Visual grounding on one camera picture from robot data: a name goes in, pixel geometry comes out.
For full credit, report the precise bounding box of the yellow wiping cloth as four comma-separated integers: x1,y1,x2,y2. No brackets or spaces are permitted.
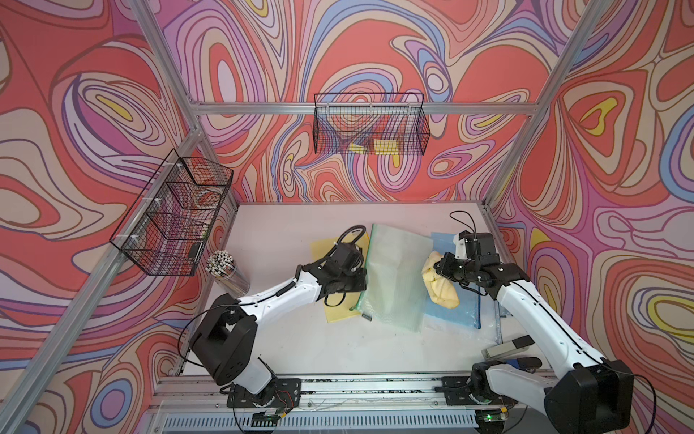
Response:
421,251,460,309

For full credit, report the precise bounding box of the white blue-zip document bag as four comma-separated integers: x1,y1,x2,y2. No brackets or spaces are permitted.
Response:
493,301,509,345

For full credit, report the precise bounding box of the green zip document bag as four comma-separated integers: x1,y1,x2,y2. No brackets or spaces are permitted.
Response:
356,224,433,333

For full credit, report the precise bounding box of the light blue mesh document bag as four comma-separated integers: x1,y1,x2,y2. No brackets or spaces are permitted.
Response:
430,233,457,255

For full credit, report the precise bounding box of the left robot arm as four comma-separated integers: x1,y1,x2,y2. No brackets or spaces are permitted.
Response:
190,225,367,401

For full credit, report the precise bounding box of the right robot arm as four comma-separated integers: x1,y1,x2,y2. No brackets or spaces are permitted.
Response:
434,231,634,433

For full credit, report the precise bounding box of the yellow document bag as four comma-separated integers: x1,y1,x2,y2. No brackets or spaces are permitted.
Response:
310,238,361,323

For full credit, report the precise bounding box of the grey stapler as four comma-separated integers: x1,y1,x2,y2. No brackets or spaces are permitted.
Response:
481,335,542,373

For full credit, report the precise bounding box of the clear pencil holder cup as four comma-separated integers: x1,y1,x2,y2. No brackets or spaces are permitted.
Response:
205,251,250,298

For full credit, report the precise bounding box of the yellow sponge in basket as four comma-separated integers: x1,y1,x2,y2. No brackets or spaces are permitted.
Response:
347,139,400,156

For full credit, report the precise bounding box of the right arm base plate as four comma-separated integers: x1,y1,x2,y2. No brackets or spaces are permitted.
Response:
434,373,518,408

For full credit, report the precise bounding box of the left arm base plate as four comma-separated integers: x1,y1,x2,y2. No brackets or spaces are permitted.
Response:
227,378,302,410

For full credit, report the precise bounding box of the black wire basket back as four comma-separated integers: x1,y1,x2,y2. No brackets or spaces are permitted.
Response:
313,90,431,157

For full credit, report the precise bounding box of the black wire basket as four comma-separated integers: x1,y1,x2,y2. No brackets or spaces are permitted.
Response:
110,150,233,277
313,90,431,157

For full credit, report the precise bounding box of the black wire basket left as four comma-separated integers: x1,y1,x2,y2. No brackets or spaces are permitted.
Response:
110,150,233,277

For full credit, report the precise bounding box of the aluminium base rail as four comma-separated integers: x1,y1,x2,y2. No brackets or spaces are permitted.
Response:
136,373,555,433

